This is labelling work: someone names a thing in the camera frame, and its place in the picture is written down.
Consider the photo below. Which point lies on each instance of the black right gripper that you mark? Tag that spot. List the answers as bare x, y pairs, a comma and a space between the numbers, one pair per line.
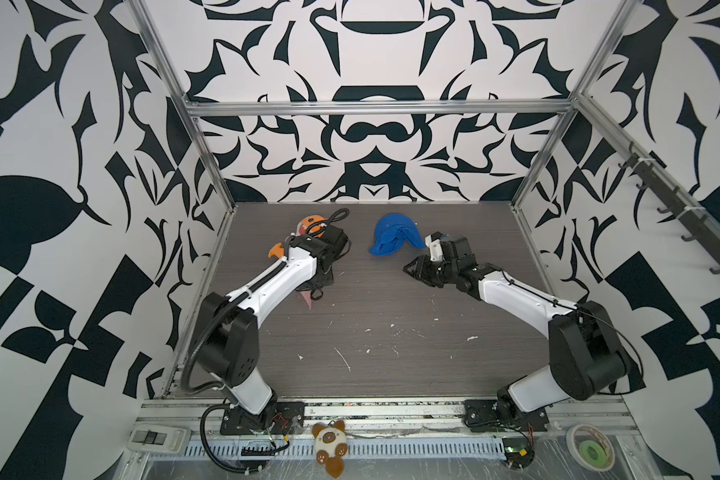
421, 270

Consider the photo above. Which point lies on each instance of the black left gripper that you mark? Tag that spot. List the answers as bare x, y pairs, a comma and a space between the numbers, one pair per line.
329, 281

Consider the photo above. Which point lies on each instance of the pink paper sheet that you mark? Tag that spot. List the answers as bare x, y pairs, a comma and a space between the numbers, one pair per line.
306, 296

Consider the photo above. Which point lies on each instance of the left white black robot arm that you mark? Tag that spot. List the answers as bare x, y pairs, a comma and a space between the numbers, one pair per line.
224, 349

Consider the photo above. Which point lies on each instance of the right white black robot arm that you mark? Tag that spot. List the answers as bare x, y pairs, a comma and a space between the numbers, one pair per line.
587, 354

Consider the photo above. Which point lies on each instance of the blue cloth cap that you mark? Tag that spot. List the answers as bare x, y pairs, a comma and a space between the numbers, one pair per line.
391, 232

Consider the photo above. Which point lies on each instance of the orange shark plush toy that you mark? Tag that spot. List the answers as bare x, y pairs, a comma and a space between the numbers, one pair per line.
311, 225

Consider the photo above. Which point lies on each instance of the brown white plush toy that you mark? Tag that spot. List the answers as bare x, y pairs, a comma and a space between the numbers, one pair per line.
331, 446

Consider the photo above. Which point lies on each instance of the small electronics board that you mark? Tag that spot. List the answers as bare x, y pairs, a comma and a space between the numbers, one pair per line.
519, 453

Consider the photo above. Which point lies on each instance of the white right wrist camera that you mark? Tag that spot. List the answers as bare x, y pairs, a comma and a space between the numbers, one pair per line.
433, 243

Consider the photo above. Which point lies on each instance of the white switch box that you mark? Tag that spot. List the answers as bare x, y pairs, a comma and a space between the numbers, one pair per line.
158, 439

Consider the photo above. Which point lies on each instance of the black hook rail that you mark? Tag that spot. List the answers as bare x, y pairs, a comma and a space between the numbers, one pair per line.
676, 202

